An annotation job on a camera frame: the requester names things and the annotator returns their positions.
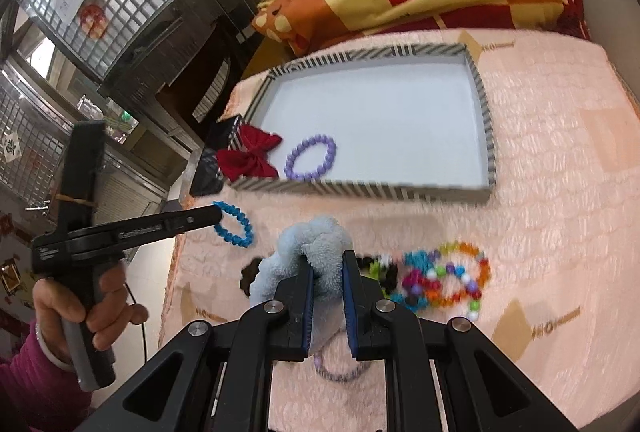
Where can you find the striped white tray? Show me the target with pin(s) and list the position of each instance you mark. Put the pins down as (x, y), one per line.
(403, 122)

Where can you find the light blue fluffy scrunchie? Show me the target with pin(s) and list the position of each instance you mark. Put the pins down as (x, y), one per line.
(322, 242)

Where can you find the red fabric bow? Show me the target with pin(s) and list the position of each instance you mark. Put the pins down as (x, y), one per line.
(251, 161)

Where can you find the pink quilted table cover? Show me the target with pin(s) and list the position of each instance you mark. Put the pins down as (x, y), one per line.
(560, 231)

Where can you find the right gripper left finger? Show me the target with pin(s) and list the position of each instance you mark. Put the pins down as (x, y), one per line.
(216, 378)

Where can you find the brown scrunchie with bow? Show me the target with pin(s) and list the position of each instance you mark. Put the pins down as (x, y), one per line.
(248, 275)

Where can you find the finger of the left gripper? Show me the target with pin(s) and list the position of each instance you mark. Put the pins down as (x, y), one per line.
(194, 219)

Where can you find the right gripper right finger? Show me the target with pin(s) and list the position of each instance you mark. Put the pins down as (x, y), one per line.
(440, 377)

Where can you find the left hand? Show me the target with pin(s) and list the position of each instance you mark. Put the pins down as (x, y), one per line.
(107, 320)

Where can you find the black scrunchie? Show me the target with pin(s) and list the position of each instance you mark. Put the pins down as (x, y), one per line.
(382, 268)

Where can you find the magenta sleeve forearm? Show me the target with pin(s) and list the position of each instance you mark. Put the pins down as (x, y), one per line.
(39, 392)

